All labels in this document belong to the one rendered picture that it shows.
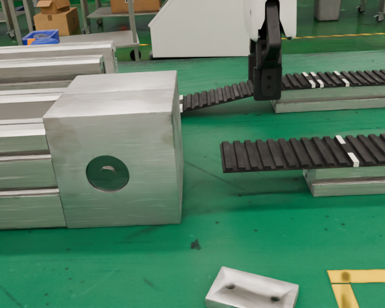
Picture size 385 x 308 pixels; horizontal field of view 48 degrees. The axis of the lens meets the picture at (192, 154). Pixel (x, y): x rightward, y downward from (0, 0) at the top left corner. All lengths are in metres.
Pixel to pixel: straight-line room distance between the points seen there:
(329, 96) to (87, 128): 0.33
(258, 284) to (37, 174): 0.18
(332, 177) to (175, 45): 0.51
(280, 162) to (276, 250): 0.07
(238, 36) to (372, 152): 0.47
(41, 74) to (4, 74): 0.04
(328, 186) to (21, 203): 0.24
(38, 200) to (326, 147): 0.24
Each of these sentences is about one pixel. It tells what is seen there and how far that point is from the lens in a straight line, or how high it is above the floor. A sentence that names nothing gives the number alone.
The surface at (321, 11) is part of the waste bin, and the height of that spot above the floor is 0.11.
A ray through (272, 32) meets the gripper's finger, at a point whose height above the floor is 0.89.
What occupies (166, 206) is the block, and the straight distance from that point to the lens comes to 0.33.
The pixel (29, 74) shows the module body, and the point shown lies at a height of 0.85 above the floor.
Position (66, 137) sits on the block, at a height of 0.86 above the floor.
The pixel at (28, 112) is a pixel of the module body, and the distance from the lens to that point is 0.40.
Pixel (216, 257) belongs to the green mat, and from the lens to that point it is 0.31.
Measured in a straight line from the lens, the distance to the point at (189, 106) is 0.53.
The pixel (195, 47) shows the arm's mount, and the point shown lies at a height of 0.80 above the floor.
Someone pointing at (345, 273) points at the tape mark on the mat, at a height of 0.78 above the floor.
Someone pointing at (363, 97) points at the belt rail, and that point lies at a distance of 0.57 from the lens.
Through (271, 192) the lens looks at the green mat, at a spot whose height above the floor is 0.78.
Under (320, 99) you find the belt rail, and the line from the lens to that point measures 0.55.
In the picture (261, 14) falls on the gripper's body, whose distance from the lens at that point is 0.48.
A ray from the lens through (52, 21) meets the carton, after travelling 5.50.
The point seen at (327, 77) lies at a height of 0.81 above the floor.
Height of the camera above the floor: 0.98
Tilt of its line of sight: 27 degrees down
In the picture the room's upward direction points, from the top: 4 degrees counter-clockwise
